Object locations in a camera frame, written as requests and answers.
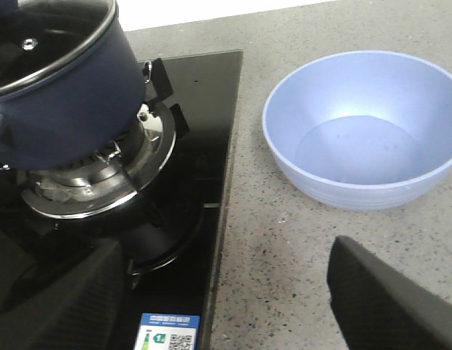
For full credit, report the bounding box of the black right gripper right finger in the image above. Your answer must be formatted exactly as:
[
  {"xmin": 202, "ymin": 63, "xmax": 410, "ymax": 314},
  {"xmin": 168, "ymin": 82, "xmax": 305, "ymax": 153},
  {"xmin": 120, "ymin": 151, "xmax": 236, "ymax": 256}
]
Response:
[{"xmin": 327, "ymin": 236, "xmax": 452, "ymax": 349}]

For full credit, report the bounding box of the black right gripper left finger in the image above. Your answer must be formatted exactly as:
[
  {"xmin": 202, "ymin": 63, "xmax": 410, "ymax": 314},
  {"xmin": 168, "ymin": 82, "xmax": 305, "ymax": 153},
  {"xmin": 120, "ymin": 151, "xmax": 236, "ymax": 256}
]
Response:
[{"xmin": 0, "ymin": 229, "xmax": 128, "ymax": 349}]

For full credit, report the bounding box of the blue cooking pot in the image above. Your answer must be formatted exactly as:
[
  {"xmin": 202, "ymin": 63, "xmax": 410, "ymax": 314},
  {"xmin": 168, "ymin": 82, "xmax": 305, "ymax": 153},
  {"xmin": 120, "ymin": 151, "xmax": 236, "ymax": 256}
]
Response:
[{"xmin": 0, "ymin": 7, "xmax": 145, "ymax": 170}]

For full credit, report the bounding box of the glass pot lid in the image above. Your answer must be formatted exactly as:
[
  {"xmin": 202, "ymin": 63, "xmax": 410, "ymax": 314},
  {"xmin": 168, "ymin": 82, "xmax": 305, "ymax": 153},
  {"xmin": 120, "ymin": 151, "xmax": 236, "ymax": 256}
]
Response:
[{"xmin": 0, "ymin": 1, "xmax": 117, "ymax": 97}]

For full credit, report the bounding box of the blue energy label sticker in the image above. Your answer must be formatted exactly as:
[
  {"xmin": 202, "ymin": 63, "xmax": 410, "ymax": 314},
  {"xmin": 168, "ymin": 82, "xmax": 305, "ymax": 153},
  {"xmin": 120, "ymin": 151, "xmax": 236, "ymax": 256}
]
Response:
[{"xmin": 133, "ymin": 313, "xmax": 200, "ymax": 350}]

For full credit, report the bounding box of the black glass stove top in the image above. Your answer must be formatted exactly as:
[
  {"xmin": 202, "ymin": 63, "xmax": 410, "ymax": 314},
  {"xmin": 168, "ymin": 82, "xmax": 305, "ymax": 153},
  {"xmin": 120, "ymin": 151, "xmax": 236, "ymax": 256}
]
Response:
[{"xmin": 0, "ymin": 50, "xmax": 243, "ymax": 349}]

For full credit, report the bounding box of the black gas burner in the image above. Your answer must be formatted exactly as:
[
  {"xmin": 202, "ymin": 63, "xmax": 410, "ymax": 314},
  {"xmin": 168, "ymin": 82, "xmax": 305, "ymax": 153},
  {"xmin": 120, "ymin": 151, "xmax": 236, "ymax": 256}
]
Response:
[{"xmin": 23, "ymin": 105, "xmax": 176, "ymax": 205}]

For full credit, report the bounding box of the light blue plastic bowl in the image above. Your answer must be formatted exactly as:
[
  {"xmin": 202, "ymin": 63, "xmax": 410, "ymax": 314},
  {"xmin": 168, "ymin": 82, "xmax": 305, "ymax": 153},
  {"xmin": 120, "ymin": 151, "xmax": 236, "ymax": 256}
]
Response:
[{"xmin": 262, "ymin": 50, "xmax": 452, "ymax": 211}]

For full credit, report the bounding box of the black pot support ring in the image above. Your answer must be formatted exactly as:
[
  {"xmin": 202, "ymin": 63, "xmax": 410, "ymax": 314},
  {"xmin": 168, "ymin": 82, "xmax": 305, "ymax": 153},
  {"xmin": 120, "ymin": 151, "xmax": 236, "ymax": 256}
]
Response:
[{"xmin": 20, "ymin": 58, "xmax": 192, "ymax": 220}]

